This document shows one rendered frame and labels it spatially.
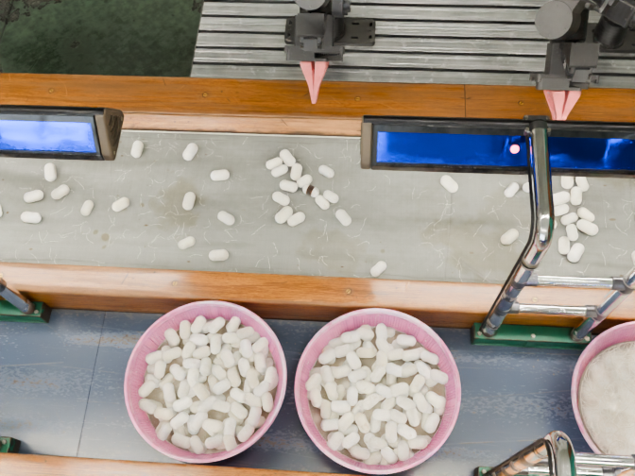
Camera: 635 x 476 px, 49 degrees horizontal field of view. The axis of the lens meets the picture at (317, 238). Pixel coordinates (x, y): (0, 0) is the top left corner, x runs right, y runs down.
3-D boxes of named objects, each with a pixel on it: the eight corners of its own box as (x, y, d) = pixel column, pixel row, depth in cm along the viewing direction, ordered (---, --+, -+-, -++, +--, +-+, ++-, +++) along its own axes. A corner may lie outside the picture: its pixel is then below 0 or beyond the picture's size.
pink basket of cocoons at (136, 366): (153, 314, 129) (139, 297, 120) (297, 321, 127) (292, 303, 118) (128, 464, 117) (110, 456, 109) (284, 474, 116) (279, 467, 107)
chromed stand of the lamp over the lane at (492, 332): (468, 246, 131) (519, 108, 91) (575, 251, 130) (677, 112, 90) (470, 345, 123) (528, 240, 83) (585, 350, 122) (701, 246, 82)
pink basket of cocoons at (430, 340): (280, 350, 125) (274, 335, 116) (420, 306, 127) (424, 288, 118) (325, 501, 114) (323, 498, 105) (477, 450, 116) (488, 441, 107)
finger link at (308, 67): (339, 105, 122) (341, 49, 119) (299, 104, 122) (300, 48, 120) (341, 102, 128) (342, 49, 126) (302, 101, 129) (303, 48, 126)
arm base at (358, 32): (375, 21, 146) (376, -5, 149) (281, 19, 147) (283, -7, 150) (374, 46, 153) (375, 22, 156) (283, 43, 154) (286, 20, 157)
